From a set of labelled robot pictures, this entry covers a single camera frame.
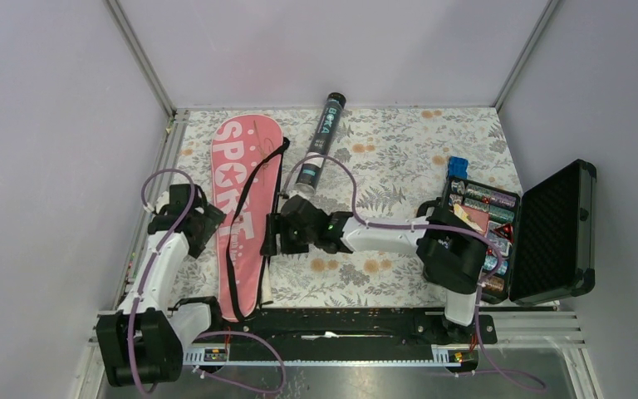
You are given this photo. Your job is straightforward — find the blue toy car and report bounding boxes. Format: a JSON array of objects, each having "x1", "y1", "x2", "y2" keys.
[{"x1": 447, "y1": 156, "x2": 469, "y2": 179}]

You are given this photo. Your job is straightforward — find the pink racket bag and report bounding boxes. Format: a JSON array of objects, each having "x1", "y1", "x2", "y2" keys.
[{"x1": 211, "y1": 114, "x2": 289, "y2": 323}]

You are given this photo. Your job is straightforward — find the pink badminton racket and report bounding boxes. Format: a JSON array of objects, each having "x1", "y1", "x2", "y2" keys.
[{"x1": 258, "y1": 258, "x2": 273, "y2": 307}]

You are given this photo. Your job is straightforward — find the black poker chip case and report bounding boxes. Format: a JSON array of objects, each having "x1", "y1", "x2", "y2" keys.
[{"x1": 416, "y1": 160, "x2": 597, "y2": 306}]

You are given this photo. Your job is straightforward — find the black shuttlecock tube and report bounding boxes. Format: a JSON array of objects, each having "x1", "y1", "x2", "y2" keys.
[{"x1": 294, "y1": 92, "x2": 346, "y2": 197}]

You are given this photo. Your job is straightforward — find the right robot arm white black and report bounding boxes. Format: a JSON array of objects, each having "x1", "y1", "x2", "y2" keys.
[{"x1": 260, "y1": 195, "x2": 503, "y2": 342}]

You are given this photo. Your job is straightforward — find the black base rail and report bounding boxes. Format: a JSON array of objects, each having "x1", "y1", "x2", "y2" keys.
[{"x1": 210, "y1": 308, "x2": 498, "y2": 362}]

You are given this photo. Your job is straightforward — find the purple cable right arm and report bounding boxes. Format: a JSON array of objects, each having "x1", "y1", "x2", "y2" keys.
[{"x1": 280, "y1": 154, "x2": 547, "y2": 393}]

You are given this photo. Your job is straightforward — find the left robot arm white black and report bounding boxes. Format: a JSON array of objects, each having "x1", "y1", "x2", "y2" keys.
[{"x1": 95, "y1": 184, "x2": 226, "y2": 387}]

